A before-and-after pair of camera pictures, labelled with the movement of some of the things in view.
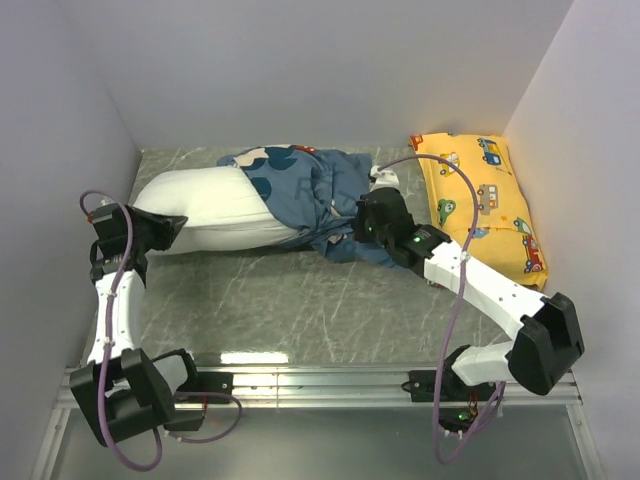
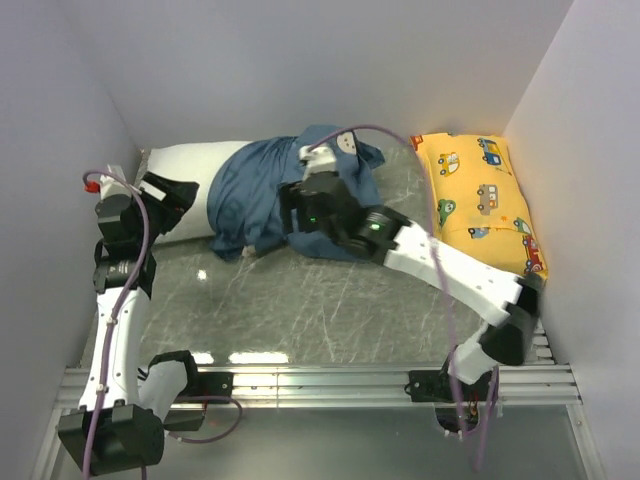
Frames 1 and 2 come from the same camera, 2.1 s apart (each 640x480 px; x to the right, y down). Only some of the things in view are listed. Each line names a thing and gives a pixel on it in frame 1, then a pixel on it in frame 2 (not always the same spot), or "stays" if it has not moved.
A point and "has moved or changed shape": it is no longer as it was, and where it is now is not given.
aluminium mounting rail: x=330 y=387 stays
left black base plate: x=207 y=382 stays
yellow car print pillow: x=504 y=239 stays
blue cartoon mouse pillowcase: x=312 y=194 has moved or changed shape
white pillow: x=221 y=211 to x=195 y=163
